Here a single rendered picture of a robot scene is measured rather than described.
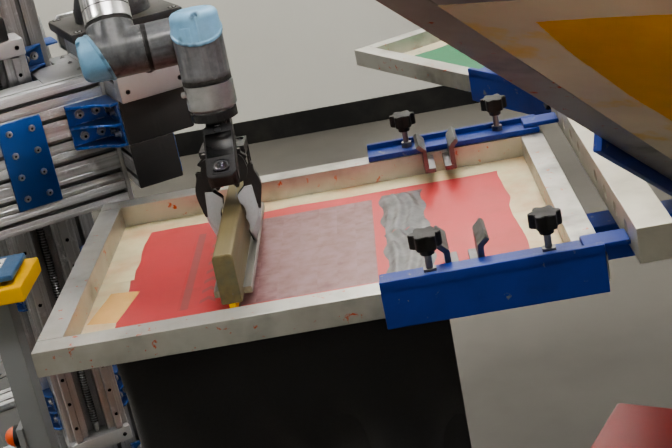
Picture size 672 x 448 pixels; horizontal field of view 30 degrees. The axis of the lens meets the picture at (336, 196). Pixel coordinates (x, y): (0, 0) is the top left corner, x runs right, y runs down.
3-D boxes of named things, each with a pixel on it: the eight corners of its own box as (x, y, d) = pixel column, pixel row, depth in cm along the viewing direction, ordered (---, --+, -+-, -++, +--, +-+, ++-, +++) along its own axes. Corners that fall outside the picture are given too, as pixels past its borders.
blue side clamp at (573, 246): (387, 330, 168) (378, 283, 165) (386, 314, 173) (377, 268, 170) (610, 292, 166) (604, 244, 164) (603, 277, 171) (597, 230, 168)
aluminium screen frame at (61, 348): (37, 378, 171) (30, 354, 170) (108, 223, 226) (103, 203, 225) (611, 280, 167) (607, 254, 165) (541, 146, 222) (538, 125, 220)
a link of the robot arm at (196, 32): (215, 0, 190) (220, 7, 182) (230, 70, 194) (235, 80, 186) (164, 10, 189) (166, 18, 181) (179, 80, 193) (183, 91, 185)
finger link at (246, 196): (274, 223, 199) (253, 171, 197) (272, 236, 194) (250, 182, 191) (255, 229, 200) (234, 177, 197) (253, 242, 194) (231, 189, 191)
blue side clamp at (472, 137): (374, 189, 220) (367, 152, 218) (373, 180, 225) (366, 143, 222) (543, 159, 218) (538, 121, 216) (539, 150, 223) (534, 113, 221)
